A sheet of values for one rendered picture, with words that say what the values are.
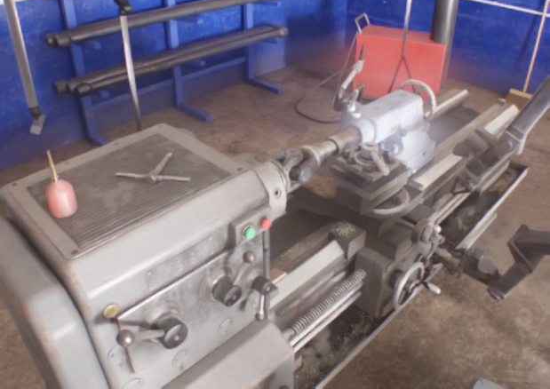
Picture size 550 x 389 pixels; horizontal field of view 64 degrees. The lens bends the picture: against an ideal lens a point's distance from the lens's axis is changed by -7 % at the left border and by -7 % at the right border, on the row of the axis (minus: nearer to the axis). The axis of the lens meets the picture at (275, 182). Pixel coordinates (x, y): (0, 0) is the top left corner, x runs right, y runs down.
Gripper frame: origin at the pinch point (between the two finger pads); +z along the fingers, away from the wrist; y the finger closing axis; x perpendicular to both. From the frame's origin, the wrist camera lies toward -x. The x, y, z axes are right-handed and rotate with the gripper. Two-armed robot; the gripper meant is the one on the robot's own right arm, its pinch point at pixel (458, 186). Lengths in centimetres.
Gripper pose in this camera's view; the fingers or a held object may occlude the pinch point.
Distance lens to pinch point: 167.9
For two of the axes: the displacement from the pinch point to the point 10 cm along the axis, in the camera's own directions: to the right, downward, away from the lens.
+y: -5.9, 4.4, -6.8
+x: 7.0, 7.0, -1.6
